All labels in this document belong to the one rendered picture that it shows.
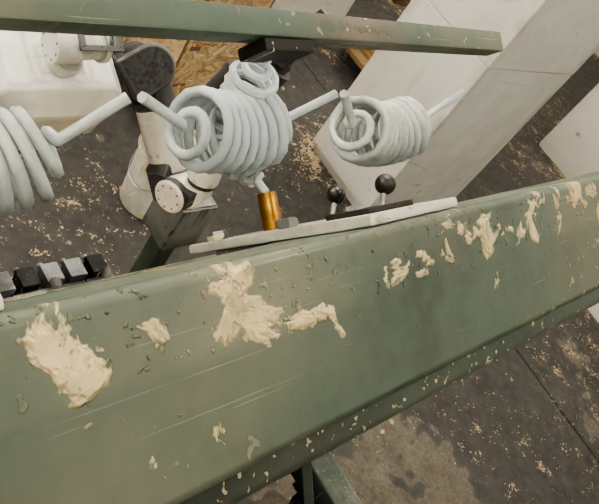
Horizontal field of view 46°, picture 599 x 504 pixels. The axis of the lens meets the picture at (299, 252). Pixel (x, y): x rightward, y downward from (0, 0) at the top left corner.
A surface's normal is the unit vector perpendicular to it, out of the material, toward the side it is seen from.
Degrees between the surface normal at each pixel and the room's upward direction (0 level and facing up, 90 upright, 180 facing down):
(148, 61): 54
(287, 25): 33
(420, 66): 90
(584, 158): 90
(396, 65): 90
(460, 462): 0
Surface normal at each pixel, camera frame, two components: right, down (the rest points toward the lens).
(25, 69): 0.66, -0.26
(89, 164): 0.49, -0.61
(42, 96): 0.67, 0.50
